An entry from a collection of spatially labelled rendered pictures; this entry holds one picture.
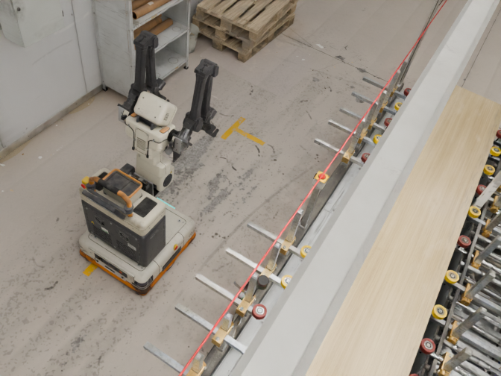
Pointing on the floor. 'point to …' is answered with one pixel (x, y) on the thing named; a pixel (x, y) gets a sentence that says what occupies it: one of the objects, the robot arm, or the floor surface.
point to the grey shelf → (121, 79)
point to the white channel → (363, 212)
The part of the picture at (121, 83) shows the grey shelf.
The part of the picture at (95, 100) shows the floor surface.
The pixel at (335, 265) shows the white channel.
